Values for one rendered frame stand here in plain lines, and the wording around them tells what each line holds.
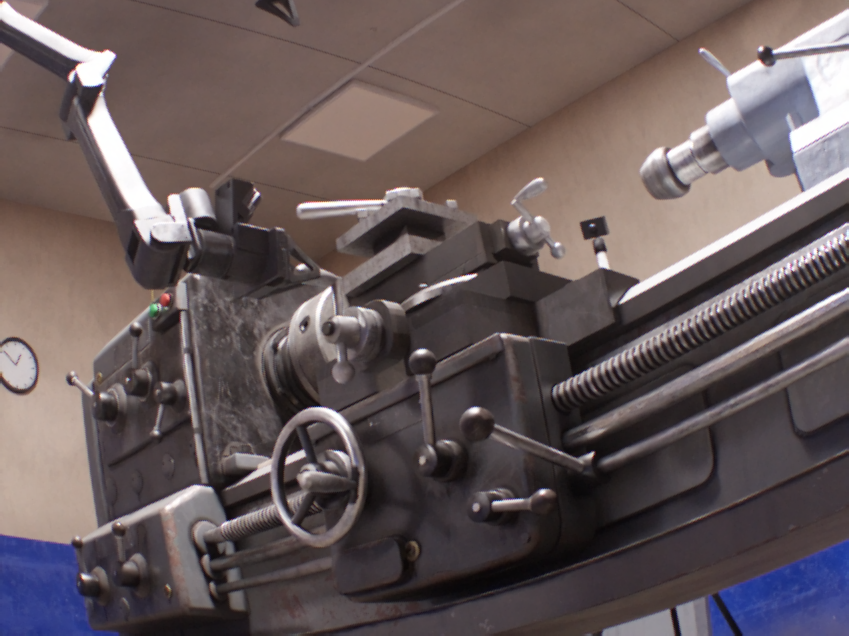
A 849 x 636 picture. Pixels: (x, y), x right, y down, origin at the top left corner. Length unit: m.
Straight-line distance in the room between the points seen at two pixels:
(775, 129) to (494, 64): 4.05
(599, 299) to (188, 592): 0.98
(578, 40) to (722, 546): 4.51
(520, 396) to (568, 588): 0.28
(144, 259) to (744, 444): 0.80
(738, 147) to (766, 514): 0.71
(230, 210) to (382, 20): 3.70
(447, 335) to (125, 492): 1.20
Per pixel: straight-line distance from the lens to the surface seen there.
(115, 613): 2.30
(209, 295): 2.26
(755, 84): 1.63
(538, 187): 1.61
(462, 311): 1.46
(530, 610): 1.34
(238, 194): 1.44
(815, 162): 1.46
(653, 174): 1.75
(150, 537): 2.11
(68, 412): 5.82
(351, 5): 4.94
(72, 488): 5.68
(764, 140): 1.63
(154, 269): 1.36
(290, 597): 2.00
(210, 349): 2.21
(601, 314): 1.48
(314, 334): 2.12
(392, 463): 1.53
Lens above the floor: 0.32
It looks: 22 degrees up
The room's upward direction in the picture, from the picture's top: 10 degrees counter-clockwise
